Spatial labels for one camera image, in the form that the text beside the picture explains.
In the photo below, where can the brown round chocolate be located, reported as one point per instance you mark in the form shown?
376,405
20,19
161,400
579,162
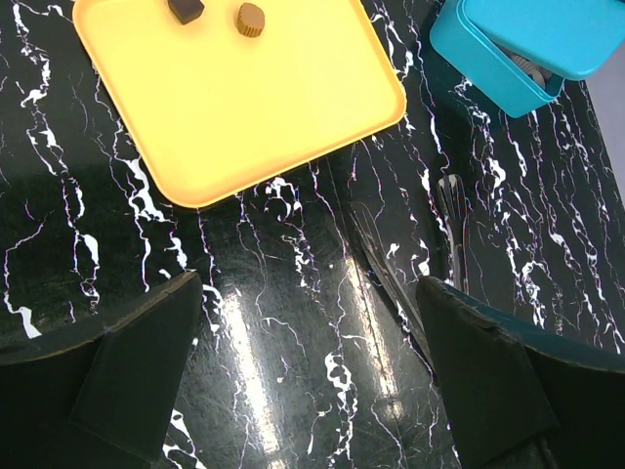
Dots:
250,20

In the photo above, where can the dark chocolate square top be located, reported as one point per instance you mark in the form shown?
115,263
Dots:
186,11

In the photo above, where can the metal tongs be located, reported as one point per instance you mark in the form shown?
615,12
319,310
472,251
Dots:
453,201

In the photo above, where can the orange plastic tray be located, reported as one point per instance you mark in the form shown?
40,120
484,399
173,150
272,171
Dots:
213,112

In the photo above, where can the teal chocolate box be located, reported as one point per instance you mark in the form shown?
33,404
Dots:
486,66

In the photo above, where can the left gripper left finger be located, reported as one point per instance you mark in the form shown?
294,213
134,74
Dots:
99,393

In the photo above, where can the teal box lid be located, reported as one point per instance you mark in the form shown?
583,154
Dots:
572,38

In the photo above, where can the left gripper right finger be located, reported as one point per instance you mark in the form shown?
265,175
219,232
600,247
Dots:
517,395

